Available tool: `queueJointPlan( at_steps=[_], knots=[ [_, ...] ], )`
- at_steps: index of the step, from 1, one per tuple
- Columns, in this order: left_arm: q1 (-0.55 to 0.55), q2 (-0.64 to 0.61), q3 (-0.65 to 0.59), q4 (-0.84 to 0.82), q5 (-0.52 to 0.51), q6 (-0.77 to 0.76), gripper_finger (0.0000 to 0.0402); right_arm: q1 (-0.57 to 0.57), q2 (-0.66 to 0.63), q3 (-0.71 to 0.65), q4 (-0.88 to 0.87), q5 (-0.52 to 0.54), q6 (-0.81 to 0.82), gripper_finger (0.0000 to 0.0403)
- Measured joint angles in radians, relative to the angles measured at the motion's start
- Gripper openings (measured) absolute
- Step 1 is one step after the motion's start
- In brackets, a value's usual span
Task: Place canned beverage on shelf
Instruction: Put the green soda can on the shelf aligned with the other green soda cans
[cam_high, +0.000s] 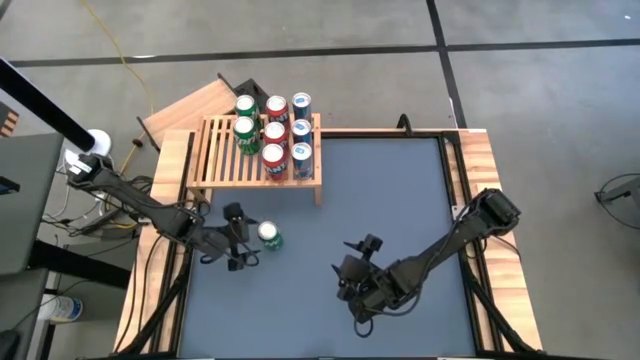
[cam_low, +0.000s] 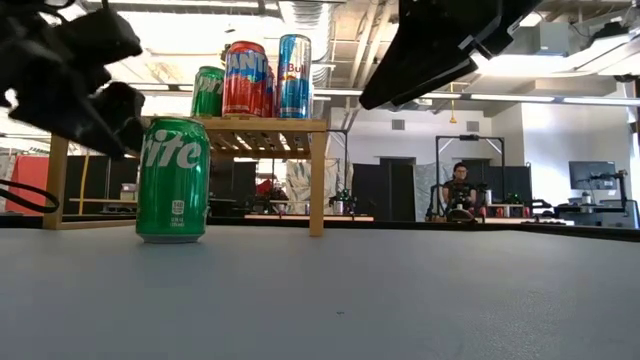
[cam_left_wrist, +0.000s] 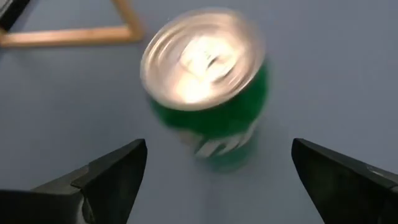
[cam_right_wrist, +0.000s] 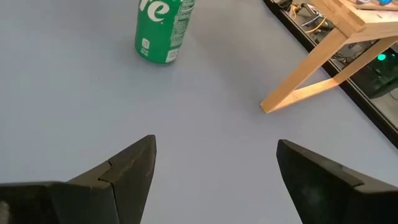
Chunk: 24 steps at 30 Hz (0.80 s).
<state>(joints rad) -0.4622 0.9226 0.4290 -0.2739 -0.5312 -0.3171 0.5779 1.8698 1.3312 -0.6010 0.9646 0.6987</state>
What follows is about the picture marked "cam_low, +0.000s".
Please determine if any red partition panel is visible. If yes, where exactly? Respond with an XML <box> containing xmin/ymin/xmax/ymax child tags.
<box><xmin>5</xmin><ymin>154</ymin><xmax>51</xmax><ymax>216</ymax></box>

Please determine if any blue silver slim can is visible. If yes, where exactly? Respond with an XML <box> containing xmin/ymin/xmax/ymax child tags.
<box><xmin>276</xmin><ymin>33</ymin><xmax>313</xmax><ymax>120</ymax></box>

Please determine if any black metal frame rig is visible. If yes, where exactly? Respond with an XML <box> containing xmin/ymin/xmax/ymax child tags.
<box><xmin>433</xmin><ymin>133</ymin><xmax>507</xmax><ymax>221</ymax></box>

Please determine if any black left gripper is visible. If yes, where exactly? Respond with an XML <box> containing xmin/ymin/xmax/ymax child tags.
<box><xmin>0</xmin><ymin>22</ymin><xmax>150</xmax><ymax>159</ymax></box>

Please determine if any person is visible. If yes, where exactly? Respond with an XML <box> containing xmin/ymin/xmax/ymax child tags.
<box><xmin>441</xmin><ymin>161</ymin><xmax>479</xmax><ymax>222</ymax></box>

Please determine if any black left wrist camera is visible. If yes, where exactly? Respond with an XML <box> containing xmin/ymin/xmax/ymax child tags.
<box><xmin>57</xmin><ymin>6</ymin><xmax>145</xmax><ymax>67</ymax></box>

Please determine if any silver ventilation duct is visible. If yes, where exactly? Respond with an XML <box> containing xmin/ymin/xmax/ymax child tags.
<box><xmin>287</xmin><ymin>0</ymin><xmax>335</xmax><ymax>90</ymax></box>

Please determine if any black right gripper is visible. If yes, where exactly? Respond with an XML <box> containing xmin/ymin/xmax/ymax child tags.
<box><xmin>358</xmin><ymin>0</ymin><xmax>545</xmax><ymax>111</ymax></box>

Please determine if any wooden slatted shelf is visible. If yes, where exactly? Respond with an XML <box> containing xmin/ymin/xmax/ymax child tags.
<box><xmin>42</xmin><ymin>115</ymin><xmax>329</xmax><ymax>239</ymax></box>

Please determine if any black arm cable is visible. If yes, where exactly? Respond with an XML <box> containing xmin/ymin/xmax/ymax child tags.
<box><xmin>0</xmin><ymin>178</ymin><xmax>61</xmax><ymax>215</ymax></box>

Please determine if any green Sprite can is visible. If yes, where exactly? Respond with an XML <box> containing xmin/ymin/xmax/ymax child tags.
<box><xmin>135</xmin><ymin>116</ymin><xmax>212</xmax><ymax>245</ymax></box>
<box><xmin>191</xmin><ymin>65</ymin><xmax>227</xmax><ymax>119</ymax></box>

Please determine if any black aluminium table frame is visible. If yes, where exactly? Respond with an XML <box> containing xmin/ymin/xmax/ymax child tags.
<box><xmin>0</xmin><ymin>213</ymin><xmax>640</xmax><ymax>243</ymax></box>

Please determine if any black partition panel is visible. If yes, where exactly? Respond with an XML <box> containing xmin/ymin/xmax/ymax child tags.
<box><xmin>351</xmin><ymin>157</ymin><xmax>417</xmax><ymax>222</ymax></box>

